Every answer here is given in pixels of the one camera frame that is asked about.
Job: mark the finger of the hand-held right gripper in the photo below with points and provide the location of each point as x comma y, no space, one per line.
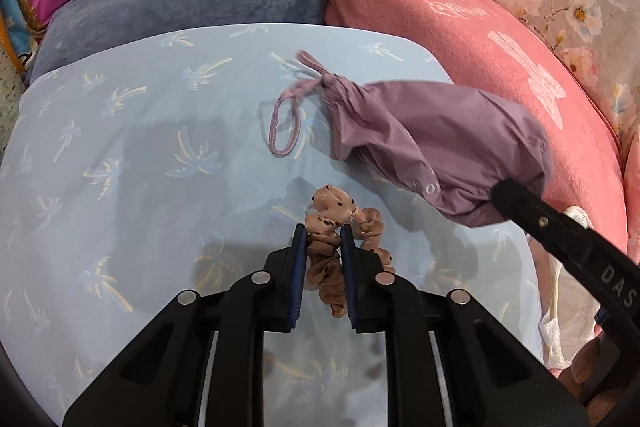
525,207

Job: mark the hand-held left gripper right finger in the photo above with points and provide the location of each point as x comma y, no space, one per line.
349,279

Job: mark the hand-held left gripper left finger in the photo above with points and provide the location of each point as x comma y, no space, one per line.
298,277

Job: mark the white plastic bag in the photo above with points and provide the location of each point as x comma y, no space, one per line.
560,322

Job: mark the brown dotted scrunchie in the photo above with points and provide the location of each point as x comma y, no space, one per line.
330,207

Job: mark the person's right hand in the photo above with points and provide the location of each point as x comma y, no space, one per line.
590,372

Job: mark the light blue palm print cloth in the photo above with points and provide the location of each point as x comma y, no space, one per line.
125,182

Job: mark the pink blanket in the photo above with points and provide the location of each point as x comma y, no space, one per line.
425,17

